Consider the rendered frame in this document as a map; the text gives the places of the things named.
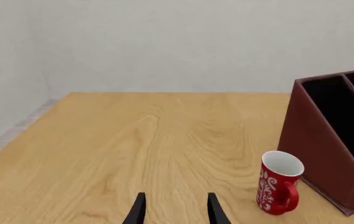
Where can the red mug with white pattern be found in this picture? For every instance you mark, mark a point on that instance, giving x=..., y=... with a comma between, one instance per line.
x=275, y=186

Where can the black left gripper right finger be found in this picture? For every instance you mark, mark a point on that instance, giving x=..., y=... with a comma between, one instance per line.
x=216, y=211

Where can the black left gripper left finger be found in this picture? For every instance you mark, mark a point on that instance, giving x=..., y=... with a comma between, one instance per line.
x=137, y=211

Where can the red-brown desk caddy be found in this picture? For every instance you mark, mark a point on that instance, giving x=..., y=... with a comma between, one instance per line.
x=319, y=149

